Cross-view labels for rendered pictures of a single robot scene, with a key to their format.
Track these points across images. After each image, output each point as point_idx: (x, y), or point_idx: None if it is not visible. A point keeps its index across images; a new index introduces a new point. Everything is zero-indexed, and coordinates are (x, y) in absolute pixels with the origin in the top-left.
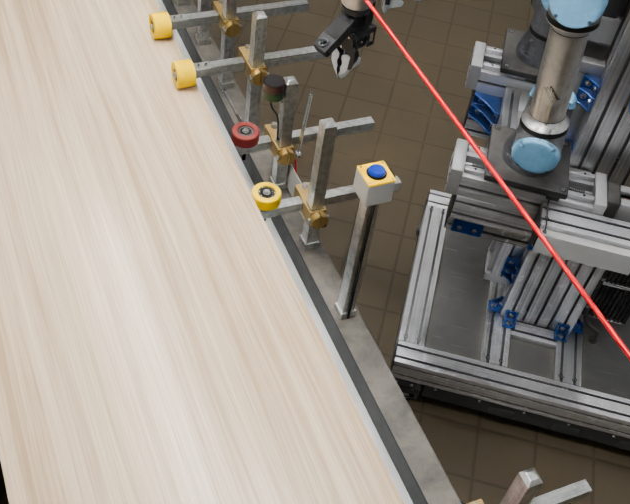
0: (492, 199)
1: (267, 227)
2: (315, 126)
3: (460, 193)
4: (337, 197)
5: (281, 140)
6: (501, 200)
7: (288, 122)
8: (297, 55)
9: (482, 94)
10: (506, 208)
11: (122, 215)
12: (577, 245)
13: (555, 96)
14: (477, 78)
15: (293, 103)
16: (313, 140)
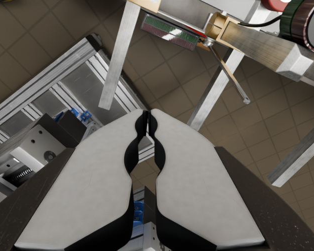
0: (0, 151)
1: None
2: (221, 92)
3: (25, 133)
4: (119, 28)
5: (233, 24)
6: None
7: (240, 38)
8: (308, 146)
9: (136, 224)
10: None
11: None
12: None
13: None
14: (143, 236)
15: (254, 52)
16: (211, 79)
